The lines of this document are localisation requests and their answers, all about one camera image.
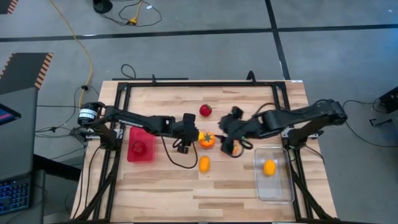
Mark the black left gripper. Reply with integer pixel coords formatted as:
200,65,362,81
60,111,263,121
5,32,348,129
181,113,201,147

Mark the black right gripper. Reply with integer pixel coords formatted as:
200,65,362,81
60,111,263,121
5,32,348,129
213,113,254,156

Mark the orange toy tomato green stem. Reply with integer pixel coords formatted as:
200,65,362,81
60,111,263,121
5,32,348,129
198,131,216,149

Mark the yellow-orange toy citrus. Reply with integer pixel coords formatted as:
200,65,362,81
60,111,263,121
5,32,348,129
263,159,277,177

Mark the red toy tomato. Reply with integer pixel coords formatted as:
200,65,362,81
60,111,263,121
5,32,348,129
199,104,213,118
131,141,147,156

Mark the orange toy mango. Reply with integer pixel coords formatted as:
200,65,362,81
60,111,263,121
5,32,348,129
198,156,211,174

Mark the red plastic bin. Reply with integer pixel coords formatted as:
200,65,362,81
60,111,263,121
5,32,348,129
126,126,156,164

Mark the clear plastic bin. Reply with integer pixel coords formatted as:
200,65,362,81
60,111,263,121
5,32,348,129
254,146,295,205

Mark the black floor stand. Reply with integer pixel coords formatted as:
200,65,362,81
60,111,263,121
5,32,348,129
92,0,113,14

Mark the black equipment box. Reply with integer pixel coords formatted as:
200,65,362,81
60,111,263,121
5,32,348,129
369,86,398,127

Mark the grey desk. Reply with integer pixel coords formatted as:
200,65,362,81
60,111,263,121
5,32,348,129
0,86,47,224

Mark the black floor mat striped edge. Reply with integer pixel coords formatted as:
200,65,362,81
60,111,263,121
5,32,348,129
0,0,19,15
0,52,54,96

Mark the dark monitor screen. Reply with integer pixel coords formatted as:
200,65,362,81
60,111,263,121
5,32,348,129
0,102,22,127

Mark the black keyboard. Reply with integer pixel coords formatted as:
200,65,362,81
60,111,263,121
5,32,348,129
0,174,34,215

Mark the black aluminium table frame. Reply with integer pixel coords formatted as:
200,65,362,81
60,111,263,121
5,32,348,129
60,70,340,224

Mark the yellow extension cable with plug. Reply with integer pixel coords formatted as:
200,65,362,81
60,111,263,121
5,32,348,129
127,0,144,26

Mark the long yellow cable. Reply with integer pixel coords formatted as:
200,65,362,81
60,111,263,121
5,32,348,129
49,0,94,108

